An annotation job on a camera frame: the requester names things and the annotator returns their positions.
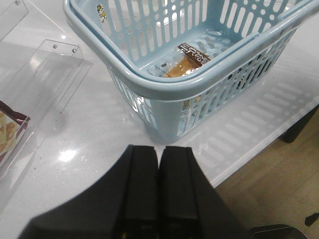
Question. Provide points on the clear acrylic display stand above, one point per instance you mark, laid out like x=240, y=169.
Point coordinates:
x=41, y=67

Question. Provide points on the light blue plastic basket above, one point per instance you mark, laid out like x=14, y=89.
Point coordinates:
x=244, y=39

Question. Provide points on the black table leg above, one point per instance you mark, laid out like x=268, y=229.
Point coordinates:
x=293, y=132

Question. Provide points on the packaged bread brown label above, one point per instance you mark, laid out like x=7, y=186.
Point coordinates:
x=181, y=61

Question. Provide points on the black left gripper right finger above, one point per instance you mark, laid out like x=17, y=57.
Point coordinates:
x=178, y=218

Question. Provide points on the cracker snack bag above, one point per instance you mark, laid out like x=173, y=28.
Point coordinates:
x=12, y=127

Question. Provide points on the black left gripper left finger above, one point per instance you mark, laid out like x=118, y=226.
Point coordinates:
x=141, y=205

